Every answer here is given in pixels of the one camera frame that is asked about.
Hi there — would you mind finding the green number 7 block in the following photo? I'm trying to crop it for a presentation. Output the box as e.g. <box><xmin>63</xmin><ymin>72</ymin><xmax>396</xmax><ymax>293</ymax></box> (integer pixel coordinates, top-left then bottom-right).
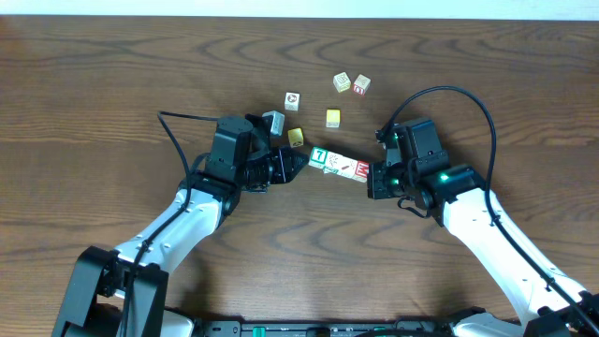
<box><xmin>309</xmin><ymin>147</ymin><xmax>329</xmax><ymax>169</ymax></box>

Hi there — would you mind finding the red letter M block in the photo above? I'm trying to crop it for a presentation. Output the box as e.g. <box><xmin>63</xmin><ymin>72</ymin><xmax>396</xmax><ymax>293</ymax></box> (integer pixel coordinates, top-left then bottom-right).
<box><xmin>352</xmin><ymin>161</ymin><xmax>369</xmax><ymax>183</ymax></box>

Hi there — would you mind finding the white hammer block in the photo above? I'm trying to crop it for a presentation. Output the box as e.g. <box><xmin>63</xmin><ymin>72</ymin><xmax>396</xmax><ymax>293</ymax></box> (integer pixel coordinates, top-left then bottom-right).
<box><xmin>338</xmin><ymin>156</ymin><xmax>358</xmax><ymax>179</ymax></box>

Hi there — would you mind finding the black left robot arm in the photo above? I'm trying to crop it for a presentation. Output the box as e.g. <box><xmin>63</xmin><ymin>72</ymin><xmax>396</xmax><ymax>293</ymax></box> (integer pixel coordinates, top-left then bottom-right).
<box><xmin>52</xmin><ymin>110</ymin><xmax>308</xmax><ymax>336</ymax></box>

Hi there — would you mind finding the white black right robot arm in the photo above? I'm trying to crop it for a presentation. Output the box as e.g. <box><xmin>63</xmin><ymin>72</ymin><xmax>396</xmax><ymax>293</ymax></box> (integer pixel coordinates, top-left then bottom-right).
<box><xmin>367</xmin><ymin>118</ymin><xmax>598</xmax><ymax>336</ymax></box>

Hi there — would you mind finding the yellow block left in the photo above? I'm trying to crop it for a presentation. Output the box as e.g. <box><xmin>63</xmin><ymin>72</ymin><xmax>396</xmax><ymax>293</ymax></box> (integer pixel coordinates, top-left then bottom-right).
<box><xmin>287</xmin><ymin>127</ymin><xmax>304</xmax><ymax>148</ymax></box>

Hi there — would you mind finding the yellow block centre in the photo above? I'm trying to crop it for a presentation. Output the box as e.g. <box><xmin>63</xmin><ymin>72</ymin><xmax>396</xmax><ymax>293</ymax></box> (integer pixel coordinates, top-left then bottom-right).
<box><xmin>326</xmin><ymin>109</ymin><xmax>341</xmax><ymax>128</ymax></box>

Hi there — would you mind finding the white block with dark circle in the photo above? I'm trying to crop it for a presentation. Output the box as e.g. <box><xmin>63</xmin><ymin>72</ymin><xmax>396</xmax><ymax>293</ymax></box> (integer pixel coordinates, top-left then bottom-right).
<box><xmin>285</xmin><ymin>93</ymin><xmax>300</xmax><ymax>111</ymax></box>

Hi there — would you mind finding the red edged letter block far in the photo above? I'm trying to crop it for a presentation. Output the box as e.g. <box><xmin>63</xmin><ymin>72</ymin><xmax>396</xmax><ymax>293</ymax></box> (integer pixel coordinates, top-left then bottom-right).
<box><xmin>352</xmin><ymin>74</ymin><xmax>372</xmax><ymax>95</ymax></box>

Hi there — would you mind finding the yellow edged block far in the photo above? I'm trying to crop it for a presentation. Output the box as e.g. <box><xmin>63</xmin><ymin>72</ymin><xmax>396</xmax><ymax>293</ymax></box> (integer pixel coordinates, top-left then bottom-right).
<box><xmin>333</xmin><ymin>72</ymin><xmax>352</xmax><ymax>93</ymax></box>

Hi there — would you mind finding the black right camera cable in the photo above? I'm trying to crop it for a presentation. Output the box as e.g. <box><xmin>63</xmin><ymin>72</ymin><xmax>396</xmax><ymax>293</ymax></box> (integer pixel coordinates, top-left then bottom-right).
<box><xmin>381</xmin><ymin>85</ymin><xmax>599</xmax><ymax>333</ymax></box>

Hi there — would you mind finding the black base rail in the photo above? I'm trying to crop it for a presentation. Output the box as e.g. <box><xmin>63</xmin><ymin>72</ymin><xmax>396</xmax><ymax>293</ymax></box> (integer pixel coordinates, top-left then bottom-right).
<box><xmin>192</xmin><ymin>320</ymin><xmax>453</xmax><ymax>337</ymax></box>

